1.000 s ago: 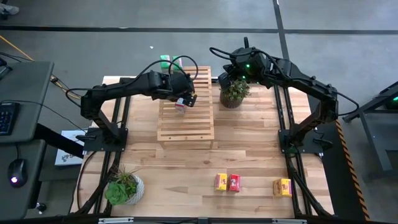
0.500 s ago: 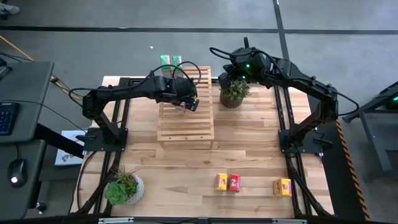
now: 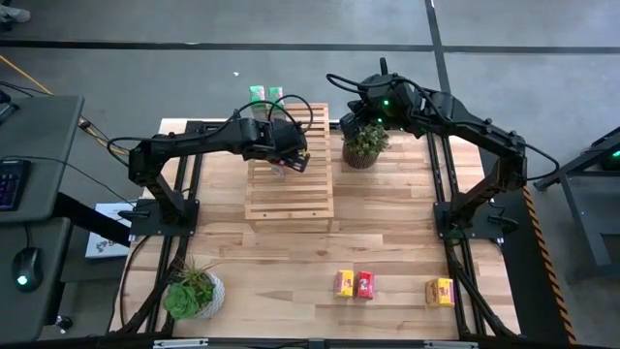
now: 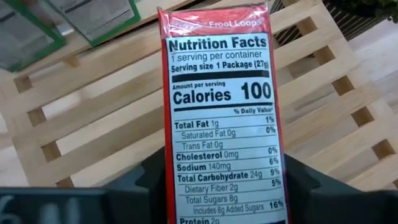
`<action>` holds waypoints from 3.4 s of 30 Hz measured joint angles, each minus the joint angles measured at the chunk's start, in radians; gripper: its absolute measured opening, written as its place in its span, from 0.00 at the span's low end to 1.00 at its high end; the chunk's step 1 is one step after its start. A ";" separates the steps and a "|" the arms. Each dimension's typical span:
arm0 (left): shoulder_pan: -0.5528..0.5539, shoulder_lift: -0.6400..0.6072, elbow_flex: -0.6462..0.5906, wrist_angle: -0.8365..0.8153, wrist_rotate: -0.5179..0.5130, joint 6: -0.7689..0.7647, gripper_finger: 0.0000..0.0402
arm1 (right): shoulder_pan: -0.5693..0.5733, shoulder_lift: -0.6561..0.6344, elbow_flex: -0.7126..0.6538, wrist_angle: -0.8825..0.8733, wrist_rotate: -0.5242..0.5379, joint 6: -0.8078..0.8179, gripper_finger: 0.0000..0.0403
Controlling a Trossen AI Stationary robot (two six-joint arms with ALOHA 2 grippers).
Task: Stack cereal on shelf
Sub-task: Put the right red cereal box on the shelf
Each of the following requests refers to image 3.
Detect green cereal box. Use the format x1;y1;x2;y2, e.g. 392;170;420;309
248;84;267;121
267;85;287;120

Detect yellow Corn Pops box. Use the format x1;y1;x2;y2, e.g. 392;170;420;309
424;276;456;309
333;269;356;299

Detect wooden slatted shelf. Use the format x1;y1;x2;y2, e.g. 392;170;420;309
243;101;336;234

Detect green bush, brown slatted pot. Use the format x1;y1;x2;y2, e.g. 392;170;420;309
340;121;391;171

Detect succulent in white patterned pot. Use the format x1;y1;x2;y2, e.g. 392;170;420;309
162;259;227;322

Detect white printed board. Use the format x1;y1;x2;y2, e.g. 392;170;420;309
84;201;141;260

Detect black mat with hazard stripe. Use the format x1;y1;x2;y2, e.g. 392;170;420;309
477;140;578;346

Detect grey desk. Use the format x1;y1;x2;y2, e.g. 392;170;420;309
0;94;86;343

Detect black backlit keyboard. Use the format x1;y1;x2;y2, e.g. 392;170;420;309
0;158;32;212

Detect black computer mouse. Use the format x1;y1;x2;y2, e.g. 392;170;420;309
11;246;45;294

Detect person's shoe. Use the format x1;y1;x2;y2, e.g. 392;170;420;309
0;3;32;25

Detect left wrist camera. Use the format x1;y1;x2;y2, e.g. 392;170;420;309
288;150;312;175

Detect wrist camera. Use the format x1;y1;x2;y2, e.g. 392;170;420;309
339;111;363;143
288;150;312;175

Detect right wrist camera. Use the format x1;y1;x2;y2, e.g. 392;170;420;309
339;111;363;143

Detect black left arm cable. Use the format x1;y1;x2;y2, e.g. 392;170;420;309
106;94;315;169

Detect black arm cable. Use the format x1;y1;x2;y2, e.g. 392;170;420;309
325;72;562;183
106;94;315;169

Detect black aluminium table frame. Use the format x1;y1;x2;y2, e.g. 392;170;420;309
110;118;522;340

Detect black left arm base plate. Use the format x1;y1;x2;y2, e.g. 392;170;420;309
118;198;201;238

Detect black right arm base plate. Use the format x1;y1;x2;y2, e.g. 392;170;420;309
433;201;519;241

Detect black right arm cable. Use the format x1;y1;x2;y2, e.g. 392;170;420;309
325;72;562;183

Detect black keyboard cable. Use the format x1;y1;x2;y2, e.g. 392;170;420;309
0;154;138;207

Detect silver metal bracket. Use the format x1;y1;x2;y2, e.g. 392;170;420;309
423;339;480;349
152;338;209;349

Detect yellow cable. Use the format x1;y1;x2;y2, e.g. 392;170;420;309
0;53;130;156

